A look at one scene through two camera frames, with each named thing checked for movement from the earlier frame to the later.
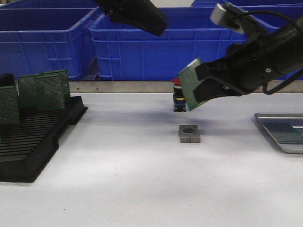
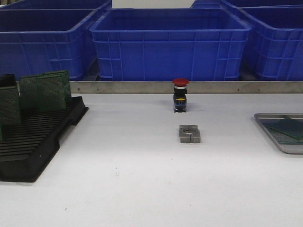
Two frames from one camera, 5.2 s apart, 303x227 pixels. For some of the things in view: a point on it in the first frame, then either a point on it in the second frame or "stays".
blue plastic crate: [34, 40] stays
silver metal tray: [296, 148] stays
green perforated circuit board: [188, 77] -> [293, 127]
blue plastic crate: [120, 52] stays
